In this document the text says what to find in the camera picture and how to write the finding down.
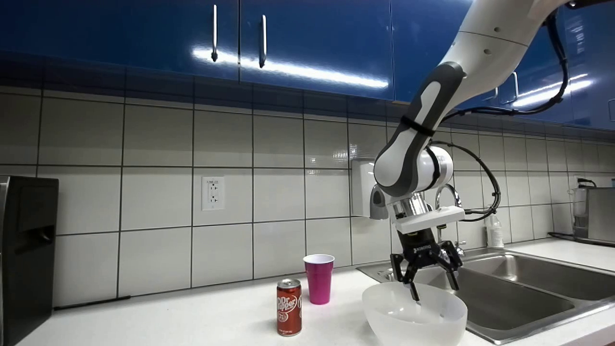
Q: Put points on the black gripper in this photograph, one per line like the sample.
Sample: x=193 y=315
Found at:
x=423 y=246

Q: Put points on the translucent white plastic bowl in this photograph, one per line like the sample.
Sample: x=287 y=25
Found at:
x=410 y=319

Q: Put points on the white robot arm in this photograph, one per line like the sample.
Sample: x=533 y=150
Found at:
x=487 y=44

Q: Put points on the stainless steel double sink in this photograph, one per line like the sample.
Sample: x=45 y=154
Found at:
x=512 y=300

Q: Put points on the clear pump soap bottle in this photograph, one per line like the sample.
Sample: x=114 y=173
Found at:
x=494 y=237

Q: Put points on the chrome gooseneck faucet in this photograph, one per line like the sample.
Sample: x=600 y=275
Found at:
x=456 y=194

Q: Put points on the pink plastic cup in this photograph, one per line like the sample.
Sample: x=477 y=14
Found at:
x=320 y=281

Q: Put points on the red soda can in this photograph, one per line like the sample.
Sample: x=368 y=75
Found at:
x=289 y=310

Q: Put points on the silver countertop appliance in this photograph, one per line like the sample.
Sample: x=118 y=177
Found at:
x=598 y=217

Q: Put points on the blue cabinet door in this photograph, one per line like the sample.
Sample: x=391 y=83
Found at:
x=596 y=39
x=116 y=31
x=320 y=31

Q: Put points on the black coffee machine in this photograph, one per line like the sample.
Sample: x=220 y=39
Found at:
x=29 y=256

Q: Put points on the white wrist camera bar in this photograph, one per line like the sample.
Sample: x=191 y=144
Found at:
x=425 y=219

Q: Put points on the white wall soap dispenser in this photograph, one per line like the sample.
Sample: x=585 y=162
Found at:
x=360 y=185

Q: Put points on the white wall outlet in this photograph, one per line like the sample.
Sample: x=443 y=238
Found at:
x=214 y=192

